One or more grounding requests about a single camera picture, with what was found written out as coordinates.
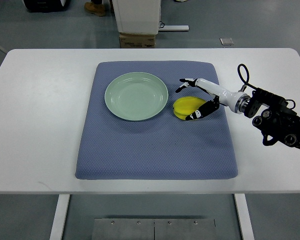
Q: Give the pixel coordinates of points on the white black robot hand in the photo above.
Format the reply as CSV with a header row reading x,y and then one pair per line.
x,y
236,101

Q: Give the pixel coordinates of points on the yellow starfruit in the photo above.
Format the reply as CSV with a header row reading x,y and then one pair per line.
x,y
185,106

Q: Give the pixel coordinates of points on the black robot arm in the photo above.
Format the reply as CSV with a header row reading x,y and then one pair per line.
x,y
272,114

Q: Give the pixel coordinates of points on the grey floor plate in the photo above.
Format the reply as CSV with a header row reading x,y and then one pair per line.
x,y
226,41

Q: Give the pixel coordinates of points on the pale green plate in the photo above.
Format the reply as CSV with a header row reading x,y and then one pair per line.
x,y
136,96

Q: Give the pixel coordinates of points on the blue textured mat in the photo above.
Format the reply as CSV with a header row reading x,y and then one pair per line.
x,y
162,147

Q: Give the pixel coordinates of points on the white floor bar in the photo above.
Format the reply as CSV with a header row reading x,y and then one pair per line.
x,y
174,28

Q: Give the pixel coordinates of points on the right white table leg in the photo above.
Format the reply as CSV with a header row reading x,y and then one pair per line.
x,y
243,215

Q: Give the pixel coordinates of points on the white table leg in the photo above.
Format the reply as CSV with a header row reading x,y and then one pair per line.
x,y
243,215
60,216

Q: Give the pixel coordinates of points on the cardboard box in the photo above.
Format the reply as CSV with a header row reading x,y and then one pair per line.
x,y
137,41

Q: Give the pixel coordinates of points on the white cabinet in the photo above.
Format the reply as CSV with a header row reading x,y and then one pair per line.
x,y
137,16

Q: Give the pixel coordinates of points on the tan work boot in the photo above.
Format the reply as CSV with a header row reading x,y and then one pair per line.
x,y
97,9

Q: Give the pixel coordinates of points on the left white table leg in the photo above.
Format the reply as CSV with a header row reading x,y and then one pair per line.
x,y
60,216

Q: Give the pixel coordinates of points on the black wheeled device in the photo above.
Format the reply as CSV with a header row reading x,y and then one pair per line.
x,y
45,6

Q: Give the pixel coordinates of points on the metal base plate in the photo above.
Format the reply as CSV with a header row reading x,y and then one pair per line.
x,y
154,229

